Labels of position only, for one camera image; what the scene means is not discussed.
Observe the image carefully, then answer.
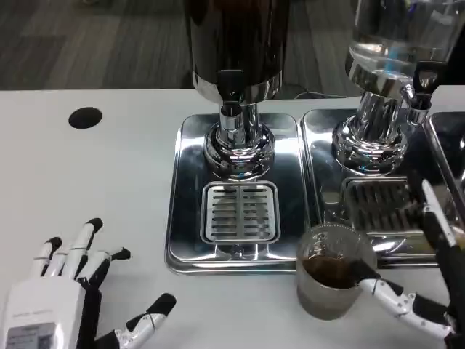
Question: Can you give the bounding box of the clear ribbed glass cup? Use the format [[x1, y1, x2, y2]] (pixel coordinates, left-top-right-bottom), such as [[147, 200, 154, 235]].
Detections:
[[296, 223, 379, 321]]

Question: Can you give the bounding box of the steel drip tray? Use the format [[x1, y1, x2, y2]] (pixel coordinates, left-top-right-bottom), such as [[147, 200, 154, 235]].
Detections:
[[164, 113, 315, 276], [300, 108, 459, 270], [423, 111, 465, 233]]

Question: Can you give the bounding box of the steel drain grid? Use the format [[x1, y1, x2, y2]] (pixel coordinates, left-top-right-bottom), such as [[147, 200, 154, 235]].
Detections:
[[201, 181, 282, 244], [340, 177, 432, 233]]

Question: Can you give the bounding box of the black round cable hole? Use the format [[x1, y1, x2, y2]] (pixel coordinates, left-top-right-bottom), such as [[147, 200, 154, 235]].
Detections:
[[68, 106, 103, 129]]

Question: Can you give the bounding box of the thin white cable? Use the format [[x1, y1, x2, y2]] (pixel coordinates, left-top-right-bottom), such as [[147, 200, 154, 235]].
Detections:
[[293, 89, 359, 100]]

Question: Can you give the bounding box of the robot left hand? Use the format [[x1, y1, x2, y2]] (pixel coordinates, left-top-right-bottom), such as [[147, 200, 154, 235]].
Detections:
[[0, 217, 177, 349]]

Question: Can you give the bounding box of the dark drink dispenser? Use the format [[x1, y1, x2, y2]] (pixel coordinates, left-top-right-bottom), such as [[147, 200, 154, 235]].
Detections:
[[184, 0, 291, 182]]

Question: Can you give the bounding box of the clear drink dispenser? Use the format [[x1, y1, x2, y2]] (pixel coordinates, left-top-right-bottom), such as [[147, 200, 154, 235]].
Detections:
[[332, 0, 464, 178]]

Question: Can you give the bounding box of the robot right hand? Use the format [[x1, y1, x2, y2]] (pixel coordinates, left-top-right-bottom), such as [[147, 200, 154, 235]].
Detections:
[[350, 178, 465, 349]]

